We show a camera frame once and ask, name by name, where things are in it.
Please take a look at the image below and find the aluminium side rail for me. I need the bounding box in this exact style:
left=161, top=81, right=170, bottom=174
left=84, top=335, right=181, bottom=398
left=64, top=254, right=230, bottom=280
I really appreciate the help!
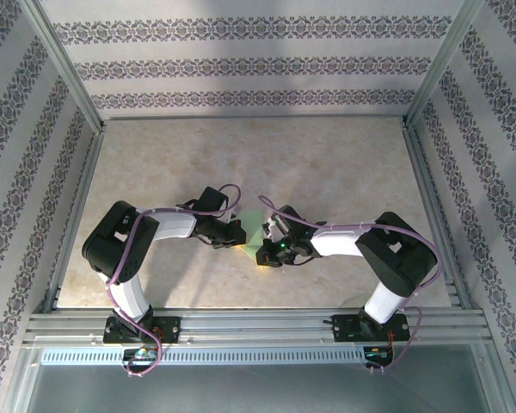
left=402, top=126, right=476, bottom=311
left=41, top=131, right=107, bottom=313

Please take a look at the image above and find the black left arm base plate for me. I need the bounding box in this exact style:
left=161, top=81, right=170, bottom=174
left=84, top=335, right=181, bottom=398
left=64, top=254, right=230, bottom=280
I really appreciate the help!
left=102, top=316, right=181, bottom=345

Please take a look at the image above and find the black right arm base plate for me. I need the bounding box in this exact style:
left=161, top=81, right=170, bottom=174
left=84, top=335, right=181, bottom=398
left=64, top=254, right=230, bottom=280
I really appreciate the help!
left=333, top=313, right=409, bottom=343

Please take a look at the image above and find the light green cloth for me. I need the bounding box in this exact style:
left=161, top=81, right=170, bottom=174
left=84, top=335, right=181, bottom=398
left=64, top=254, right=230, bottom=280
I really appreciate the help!
left=238, top=209, right=271, bottom=264

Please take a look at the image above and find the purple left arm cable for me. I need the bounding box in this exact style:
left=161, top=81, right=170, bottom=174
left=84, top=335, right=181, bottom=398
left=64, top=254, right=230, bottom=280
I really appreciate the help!
left=105, top=183, right=243, bottom=378

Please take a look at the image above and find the grey metal sheet panel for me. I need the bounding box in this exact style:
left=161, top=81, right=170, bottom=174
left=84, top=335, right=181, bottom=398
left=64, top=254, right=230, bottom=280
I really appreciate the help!
left=23, top=364, right=494, bottom=413

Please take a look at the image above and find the aluminium mounting rail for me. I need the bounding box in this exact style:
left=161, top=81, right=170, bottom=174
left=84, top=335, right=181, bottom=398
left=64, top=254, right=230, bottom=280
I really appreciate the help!
left=23, top=307, right=488, bottom=346

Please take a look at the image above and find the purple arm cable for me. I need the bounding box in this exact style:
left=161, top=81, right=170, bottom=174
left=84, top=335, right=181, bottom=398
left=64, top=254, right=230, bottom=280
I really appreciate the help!
left=257, top=195, right=445, bottom=375
left=105, top=183, right=243, bottom=378

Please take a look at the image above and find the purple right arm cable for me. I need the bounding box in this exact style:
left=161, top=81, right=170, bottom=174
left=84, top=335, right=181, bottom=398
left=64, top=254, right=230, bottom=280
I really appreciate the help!
left=257, top=195, right=445, bottom=375

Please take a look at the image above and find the aluminium frame post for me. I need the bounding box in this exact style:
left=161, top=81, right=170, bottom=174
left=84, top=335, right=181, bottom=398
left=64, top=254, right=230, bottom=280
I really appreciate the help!
left=402, top=0, right=492, bottom=130
left=19, top=0, right=108, bottom=137

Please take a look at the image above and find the grey slotted cable duct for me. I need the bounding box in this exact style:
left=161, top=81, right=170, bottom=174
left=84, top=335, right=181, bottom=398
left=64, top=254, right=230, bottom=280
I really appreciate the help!
left=40, top=347, right=396, bottom=367

